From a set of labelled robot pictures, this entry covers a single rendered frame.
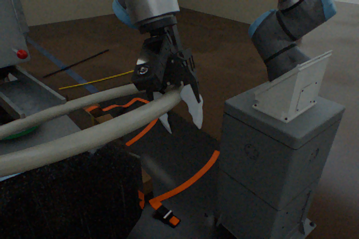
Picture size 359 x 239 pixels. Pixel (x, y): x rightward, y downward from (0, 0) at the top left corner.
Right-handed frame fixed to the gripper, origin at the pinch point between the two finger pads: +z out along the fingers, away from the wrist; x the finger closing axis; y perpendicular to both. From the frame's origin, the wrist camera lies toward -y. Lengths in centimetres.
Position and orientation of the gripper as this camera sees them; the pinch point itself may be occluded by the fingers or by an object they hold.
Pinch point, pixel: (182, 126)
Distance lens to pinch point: 55.4
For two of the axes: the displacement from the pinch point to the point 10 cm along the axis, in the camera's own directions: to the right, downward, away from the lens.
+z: 2.7, 9.2, 2.7
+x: -9.2, 1.6, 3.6
